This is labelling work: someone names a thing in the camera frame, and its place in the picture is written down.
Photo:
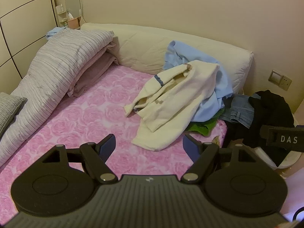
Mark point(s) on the black garment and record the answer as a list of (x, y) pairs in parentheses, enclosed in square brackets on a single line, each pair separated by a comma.
[(270, 109)]

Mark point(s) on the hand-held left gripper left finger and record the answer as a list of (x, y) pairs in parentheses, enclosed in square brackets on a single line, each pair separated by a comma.
[(106, 147)]

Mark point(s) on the green garment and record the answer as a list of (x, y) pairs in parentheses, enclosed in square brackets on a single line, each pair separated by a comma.
[(201, 127)]

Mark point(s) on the striped lilac duvet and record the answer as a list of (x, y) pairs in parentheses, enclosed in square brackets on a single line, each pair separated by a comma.
[(47, 71)]

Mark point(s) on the small white shelf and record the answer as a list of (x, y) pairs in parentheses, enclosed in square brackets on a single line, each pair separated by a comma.
[(62, 11)]

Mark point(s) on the cream wardrobe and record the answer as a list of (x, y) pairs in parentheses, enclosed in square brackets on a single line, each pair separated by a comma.
[(21, 28)]

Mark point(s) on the light blue garment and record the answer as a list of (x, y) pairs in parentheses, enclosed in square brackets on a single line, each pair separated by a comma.
[(185, 52)]

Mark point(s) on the small blue cloth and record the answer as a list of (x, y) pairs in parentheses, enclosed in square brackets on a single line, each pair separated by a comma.
[(54, 32)]

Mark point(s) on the oval mirror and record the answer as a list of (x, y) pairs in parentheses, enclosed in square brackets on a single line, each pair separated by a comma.
[(72, 2)]

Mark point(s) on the grey textured pillow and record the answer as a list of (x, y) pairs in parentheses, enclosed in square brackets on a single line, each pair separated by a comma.
[(9, 109)]

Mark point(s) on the wall socket plate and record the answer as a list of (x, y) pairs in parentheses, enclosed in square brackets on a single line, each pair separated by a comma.
[(280, 79)]

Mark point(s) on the cream fleece jacket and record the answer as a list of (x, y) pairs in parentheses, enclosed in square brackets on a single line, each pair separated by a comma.
[(180, 99)]

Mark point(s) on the blue jeans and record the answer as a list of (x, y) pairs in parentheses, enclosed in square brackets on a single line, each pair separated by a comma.
[(239, 111)]

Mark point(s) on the pink floral bed blanket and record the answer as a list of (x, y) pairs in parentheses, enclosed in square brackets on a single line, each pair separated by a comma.
[(78, 123)]

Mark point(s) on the pink tissue box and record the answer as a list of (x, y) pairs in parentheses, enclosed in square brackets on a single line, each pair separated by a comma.
[(73, 23)]

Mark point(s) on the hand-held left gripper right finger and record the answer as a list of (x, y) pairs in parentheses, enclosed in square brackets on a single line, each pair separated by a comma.
[(191, 148)]

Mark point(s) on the mauve pillow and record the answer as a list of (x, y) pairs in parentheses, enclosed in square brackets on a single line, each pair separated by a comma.
[(95, 68)]

